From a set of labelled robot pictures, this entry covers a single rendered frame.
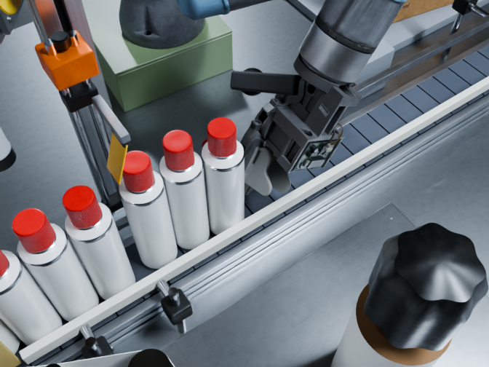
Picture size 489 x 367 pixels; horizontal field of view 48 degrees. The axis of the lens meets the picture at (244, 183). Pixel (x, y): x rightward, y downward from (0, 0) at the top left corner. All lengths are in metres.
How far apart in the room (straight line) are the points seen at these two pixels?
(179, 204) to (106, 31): 0.45
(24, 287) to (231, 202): 0.26
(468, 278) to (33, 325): 0.47
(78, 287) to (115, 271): 0.05
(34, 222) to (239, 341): 0.29
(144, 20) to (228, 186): 0.40
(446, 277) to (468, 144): 0.59
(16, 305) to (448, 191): 0.65
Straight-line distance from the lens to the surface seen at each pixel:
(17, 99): 1.08
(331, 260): 0.76
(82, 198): 0.58
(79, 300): 0.69
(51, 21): 0.60
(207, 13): 0.62
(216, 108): 0.98
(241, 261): 0.78
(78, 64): 0.55
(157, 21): 0.95
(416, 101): 0.97
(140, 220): 0.64
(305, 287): 0.73
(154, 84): 0.98
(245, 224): 0.73
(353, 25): 0.60
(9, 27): 0.43
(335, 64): 0.61
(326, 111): 0.63
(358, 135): 0.89
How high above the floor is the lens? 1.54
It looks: 54 degrees down
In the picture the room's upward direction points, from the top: straight up
